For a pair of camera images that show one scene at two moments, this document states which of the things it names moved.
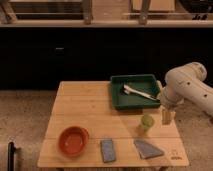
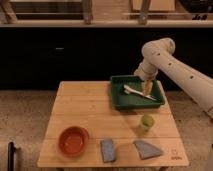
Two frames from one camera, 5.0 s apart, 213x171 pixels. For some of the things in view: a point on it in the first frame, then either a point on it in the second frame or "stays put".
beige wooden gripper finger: (167, 117) -> (147, 87)
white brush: (127, 90) stays put
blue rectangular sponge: (108, 151) stays put
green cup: (146, 122) stays put
